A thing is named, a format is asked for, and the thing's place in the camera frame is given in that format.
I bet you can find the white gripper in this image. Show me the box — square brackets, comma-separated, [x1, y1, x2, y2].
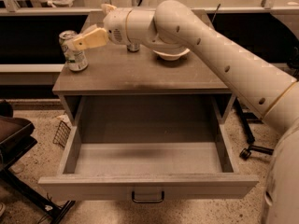
[70, 4, 132, 50]

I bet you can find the green 7up soda can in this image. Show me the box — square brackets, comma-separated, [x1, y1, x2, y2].
[59, 30, 88, 72]

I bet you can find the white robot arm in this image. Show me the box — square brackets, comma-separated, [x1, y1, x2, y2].
[71, 0, 299, 224]

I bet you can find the tall slim energy drink can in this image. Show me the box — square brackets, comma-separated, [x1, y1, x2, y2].
[127, 43, 140, 52]

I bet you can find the grey cabinet with glossy top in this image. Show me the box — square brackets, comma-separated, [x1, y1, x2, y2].
[51, 10, 237, 127]

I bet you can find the open grey top drawer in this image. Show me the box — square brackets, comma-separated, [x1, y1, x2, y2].
[38, 98, 258, 201]

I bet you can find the white bowl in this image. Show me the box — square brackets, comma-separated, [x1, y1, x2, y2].
[154, 49, 190, 62]

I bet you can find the dark chair on left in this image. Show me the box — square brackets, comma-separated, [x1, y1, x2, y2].
[0, 100, 75, 224]

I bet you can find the black office chair base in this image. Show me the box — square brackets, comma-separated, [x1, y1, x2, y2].
[234, 99, 274, 161]

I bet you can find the wire mesh basket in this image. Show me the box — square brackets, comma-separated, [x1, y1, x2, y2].
[53, 120, 71, 148]

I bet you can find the black drawer handle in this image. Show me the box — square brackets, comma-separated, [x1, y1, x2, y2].
[131, 191, 165, 204]

